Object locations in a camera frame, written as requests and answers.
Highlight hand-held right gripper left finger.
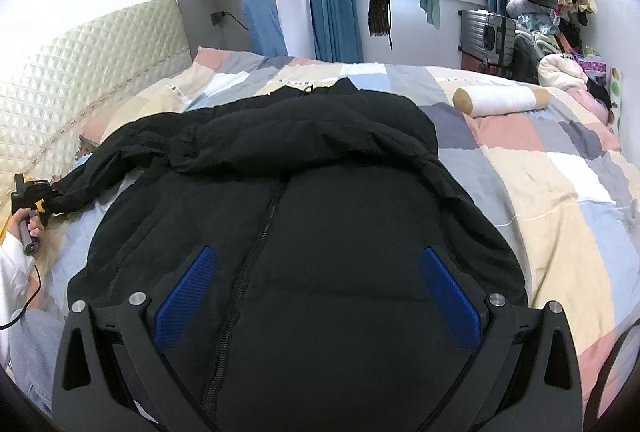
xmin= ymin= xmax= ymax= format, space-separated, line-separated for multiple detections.
xmin=51 ymin=245 xmax=221 ymax=432

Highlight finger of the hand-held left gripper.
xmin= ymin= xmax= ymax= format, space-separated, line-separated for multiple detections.
xmin=44 ymin=187 xmax=66 ymax=215

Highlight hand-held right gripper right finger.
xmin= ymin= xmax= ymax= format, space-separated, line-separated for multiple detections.
xmin=419 ymin=247 xmax=585 ymax=432

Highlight black puffer jacket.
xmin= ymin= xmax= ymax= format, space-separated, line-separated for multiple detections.
xmin=50 ymin=79 xmax=531 ymax=432

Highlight person's left forearm white sleeve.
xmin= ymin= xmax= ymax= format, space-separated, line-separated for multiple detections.
xmin=0 ymin=232 xmax=37 ymax=313

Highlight pile of mixed clothes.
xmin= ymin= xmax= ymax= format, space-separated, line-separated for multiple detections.
xmin=505 ymin=0 xmax=608 ymax=84

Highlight person's left hand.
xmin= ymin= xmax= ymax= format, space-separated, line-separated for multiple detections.
xmin=15 ymin=209 xmax=46 ymax=246

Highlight cream quilted headboard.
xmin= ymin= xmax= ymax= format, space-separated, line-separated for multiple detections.
xmin=0 ymin=0 xmax=194 ymax=194

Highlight pastel patchwork bedspread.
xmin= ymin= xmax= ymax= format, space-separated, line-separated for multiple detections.
xmin=30 ymin=46 xmax=640 ymax=415

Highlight person's grey trouser legs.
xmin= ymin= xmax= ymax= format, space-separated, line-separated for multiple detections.
xmin=7 ymin=307 xmax=68 ymax=415

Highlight white bolster pillow tan ends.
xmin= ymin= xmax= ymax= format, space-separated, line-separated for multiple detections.
xmin=452 ymin=84 xmax=551 ymax=118

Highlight cream plush blanket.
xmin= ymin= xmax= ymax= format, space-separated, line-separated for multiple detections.
xmin=537 ymin=53 xmax=591 ymax=94

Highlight white panel coloured dots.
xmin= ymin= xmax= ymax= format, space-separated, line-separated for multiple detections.
xmin=607 ymin=67 xmax=624 ymax=134

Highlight grey hard-shell suitcase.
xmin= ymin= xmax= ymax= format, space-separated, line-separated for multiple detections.
xmin=457 ymin=9 xmax=519 ymax=74

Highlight blue padded board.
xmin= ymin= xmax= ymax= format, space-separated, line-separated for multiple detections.
xmin=241 ymin=0 xmax=289 ymax=58

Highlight teal hanging garment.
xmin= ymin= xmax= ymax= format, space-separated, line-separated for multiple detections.
xmin=400 ymin=0 xmax=442 ymax=29

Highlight blue curtain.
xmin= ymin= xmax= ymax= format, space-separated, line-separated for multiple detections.
xmin=304 ymin=0 xmax=365 ymax=64

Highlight thin black cable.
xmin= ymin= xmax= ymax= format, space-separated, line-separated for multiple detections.
xmin=0 ymin=262 xmax=42 ymax=331

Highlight black strap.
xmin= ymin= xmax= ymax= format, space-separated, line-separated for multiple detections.
xmin=582 ymin=316 xmax=640 ymax=432

